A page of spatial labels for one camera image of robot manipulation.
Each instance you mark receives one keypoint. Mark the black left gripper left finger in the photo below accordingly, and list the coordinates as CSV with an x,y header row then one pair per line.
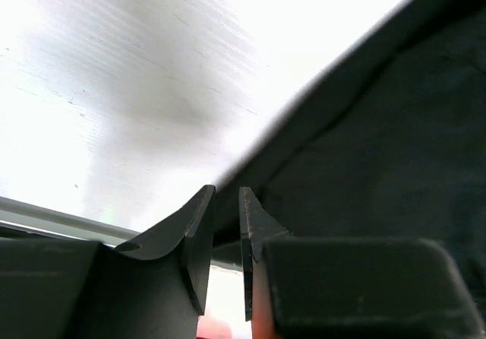
x,y
155,284

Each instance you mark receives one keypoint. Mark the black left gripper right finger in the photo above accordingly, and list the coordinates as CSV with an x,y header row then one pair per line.
x,y
315,287

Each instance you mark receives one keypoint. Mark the black shorts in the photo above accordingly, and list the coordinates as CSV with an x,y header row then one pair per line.
x,y
390,142

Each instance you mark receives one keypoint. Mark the aluminium table edge rail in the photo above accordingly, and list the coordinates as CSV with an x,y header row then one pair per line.
x,y
34,219

